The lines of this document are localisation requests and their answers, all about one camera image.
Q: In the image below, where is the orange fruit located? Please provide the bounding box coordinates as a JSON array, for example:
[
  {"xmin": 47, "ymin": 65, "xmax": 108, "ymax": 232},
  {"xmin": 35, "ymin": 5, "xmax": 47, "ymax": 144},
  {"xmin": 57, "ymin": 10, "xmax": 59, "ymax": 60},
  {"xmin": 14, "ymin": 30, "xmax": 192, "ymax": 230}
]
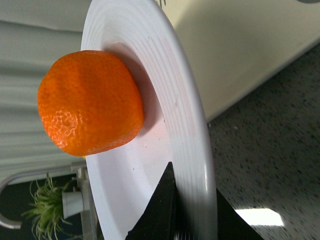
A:
[{"xmin": 37, "ymin": 50, "xmax": 144, "ymax": 157}]

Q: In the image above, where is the beige bear tray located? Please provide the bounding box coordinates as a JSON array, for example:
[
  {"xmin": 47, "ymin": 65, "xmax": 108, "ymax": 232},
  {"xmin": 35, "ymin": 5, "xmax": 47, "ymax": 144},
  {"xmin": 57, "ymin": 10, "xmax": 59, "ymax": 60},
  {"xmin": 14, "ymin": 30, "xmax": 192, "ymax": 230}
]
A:
[{"xmin": 159, "ymin": 0, "xmax": 320, "ymax": 121}]

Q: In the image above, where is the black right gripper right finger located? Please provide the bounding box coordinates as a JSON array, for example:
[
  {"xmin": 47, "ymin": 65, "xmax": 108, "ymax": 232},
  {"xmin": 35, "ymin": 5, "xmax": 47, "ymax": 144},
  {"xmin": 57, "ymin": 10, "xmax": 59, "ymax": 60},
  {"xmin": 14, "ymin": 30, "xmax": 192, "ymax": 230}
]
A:
[{"xmin": 216, "ymin": 189, "xmax": 263, "ymax": 240}]

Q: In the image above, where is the small potted green plant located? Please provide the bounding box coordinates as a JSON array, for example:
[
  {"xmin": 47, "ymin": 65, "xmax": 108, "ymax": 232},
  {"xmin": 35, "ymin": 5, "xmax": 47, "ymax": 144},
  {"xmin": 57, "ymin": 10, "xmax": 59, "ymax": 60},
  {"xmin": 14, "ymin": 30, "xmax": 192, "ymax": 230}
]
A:
[{"xmin": 21, "ymin": 174, "xmax": 84, "ymax": 240}]

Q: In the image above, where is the grey metal bar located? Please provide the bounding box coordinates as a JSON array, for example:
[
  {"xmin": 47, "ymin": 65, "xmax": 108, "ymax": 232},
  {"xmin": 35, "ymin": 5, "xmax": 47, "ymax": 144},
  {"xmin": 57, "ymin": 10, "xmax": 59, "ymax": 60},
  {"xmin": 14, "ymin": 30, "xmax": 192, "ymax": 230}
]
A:
[{"xmin": 0, "ymin": 166, "xmax": 82, "ymax": 236}]

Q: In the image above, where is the grey curtain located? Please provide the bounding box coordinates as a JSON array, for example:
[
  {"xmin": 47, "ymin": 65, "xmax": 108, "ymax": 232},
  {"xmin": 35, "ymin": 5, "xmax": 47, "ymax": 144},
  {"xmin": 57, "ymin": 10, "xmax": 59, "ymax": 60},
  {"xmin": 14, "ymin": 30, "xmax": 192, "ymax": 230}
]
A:
[{"xmin": 0, "ymin": 0, "xmax": 90, "ymax": 180}]

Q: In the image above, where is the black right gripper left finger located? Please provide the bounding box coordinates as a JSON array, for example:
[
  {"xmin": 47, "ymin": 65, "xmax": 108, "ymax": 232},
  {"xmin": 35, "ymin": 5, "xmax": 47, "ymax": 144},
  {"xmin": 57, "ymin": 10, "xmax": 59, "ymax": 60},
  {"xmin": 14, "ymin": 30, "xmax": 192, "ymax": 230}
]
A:
[{"xmin": 126, "ymin": 162, "xmax": 178, "ymax": 240}]

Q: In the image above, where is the white ridged plate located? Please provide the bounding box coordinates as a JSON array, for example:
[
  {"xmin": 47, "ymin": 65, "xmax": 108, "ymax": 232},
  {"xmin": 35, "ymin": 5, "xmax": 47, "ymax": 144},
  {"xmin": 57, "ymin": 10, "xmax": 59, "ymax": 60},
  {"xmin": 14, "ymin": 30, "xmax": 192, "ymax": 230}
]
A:
[{"xmin": 81, "ymin": 0, "xmax": 218, "ymax": 240}]

